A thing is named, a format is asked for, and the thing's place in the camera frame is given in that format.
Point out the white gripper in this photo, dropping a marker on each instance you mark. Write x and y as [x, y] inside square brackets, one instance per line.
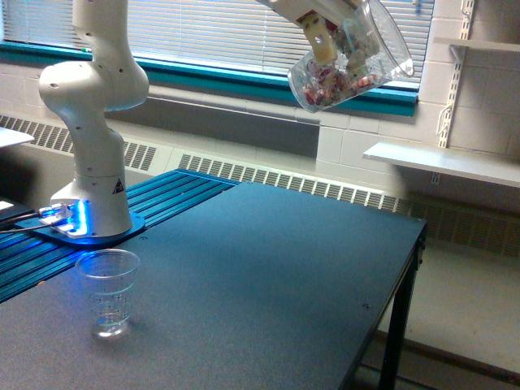
[354, 48]

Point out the clear plastic pitcher with candies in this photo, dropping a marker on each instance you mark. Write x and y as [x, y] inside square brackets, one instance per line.
[318, 87]

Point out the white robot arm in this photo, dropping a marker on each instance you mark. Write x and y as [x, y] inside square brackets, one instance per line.
[80, 93]

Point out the teal window sill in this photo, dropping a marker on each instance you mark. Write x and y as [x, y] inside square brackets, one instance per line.
[402, 102]

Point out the white window blinds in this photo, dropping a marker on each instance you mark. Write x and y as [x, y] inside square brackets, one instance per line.
[241, 35]

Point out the baseboard heater vent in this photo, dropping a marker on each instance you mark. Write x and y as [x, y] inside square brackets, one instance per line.
[492, 232]

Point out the clear plastic cup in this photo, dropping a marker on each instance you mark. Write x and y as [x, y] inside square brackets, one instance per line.
[107, 277]

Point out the white board at left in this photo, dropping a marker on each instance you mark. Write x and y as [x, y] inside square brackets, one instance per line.
[11, 137]

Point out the black table leg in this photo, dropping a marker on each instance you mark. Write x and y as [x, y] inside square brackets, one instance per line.
[399, 317]

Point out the white shelf bracket rail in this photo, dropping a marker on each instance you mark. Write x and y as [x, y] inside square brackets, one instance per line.
[458, 52]

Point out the white upper wall shelf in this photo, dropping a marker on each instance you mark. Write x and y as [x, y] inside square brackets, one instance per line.
[479, 45]

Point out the white wall shelf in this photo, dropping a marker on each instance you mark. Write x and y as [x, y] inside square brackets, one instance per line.
[479, 45]
[454, 162]

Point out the white lower wall shelf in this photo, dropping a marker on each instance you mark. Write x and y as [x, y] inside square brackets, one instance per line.
[454, 162]

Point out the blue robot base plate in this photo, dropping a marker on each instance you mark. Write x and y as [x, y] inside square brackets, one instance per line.
[95, 242]

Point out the blue aluminium rail platform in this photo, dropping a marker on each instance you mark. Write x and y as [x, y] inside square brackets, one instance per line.
[28, 259]

